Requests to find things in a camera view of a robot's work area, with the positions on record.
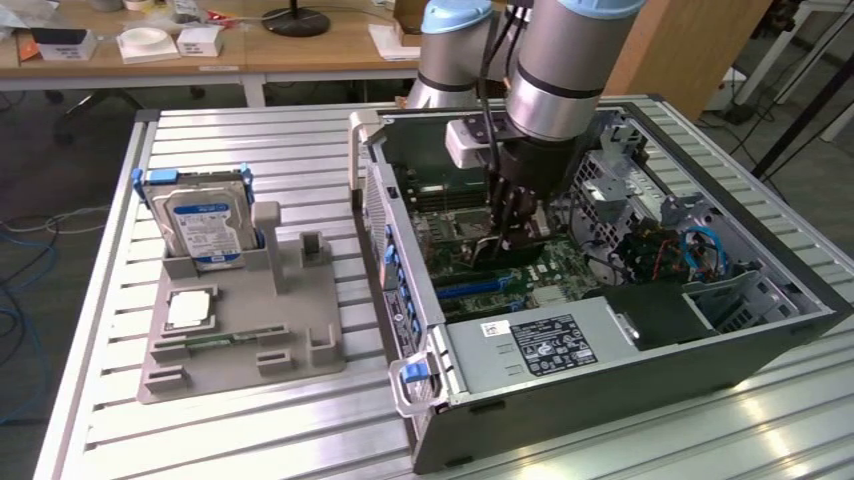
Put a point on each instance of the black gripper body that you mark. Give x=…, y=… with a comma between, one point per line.
x=540, y=167

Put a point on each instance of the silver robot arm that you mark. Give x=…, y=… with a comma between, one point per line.
x=561, y=60

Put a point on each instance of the metal socket cover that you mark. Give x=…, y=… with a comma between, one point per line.
x=544, y=227

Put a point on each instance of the CPU socket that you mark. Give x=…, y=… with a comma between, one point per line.
x=469, y=225

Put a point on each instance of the green Dell motherboard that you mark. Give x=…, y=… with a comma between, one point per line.
x=568, y=270

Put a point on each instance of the silver chipset heat sink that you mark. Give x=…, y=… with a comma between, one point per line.
x=553, y=295

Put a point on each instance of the blue expansion slot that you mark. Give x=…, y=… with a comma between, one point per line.
x=470, y=287

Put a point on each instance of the wooden board panel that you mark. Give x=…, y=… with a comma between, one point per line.
x=681, y=55

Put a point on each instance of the white paper stack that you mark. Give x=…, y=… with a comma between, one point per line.
x=396, y=45

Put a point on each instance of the black plastic shroud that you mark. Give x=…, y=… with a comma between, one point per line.
x=661, y=320

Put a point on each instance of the grey power supply unit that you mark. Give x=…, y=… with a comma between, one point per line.
x=481, y=360

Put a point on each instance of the metal disk bay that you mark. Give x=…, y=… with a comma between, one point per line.
x=741, y=300

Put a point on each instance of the wooden desk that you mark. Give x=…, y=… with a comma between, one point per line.
x=301, y=55

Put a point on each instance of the black round lamp base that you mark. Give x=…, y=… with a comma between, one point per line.
x=297, y=22

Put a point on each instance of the grey plastic parts rack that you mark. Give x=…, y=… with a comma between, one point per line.
x=294, y=310

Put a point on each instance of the open grey PC case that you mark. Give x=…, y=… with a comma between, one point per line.
x=601, y=410

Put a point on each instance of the hard disk with blue carrier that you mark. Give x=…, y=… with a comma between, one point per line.
x=201, y=225

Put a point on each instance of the small white cardboard box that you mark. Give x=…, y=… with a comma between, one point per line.
x=201, y=41

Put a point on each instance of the green RAM stick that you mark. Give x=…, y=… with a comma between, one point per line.
x=221, y=341

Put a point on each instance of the silver CPU chip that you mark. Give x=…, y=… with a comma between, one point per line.
x=189, y=310

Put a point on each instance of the white box on desk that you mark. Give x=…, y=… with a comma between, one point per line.
x=147, y=46

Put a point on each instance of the white box with black lid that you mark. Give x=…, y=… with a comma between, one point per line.
x=67, y=46

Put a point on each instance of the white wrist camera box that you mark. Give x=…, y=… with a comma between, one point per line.
x=468, y=142

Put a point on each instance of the white table frame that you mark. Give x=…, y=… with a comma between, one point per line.
x=801, y=65

